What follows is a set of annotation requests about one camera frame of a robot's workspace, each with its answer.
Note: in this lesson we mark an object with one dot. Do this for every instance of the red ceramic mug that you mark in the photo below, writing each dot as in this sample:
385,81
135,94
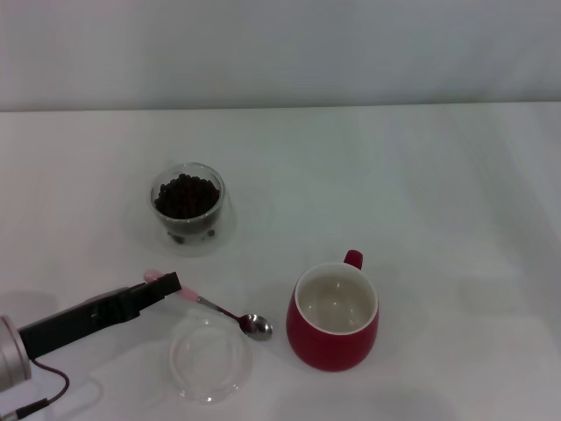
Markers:
328,351

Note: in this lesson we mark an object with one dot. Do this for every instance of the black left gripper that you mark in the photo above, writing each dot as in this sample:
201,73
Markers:
74,322

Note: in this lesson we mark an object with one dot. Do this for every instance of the clear glass dish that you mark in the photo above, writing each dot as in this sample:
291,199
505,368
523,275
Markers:
210,364

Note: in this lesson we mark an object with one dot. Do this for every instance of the dark coffee beans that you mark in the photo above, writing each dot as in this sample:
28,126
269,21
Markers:
188,197

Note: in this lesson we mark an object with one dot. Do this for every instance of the clear double-wall glass cup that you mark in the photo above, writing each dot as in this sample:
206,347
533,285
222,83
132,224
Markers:
199,243

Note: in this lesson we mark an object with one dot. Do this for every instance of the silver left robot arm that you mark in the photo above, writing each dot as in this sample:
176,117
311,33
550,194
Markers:
11,355

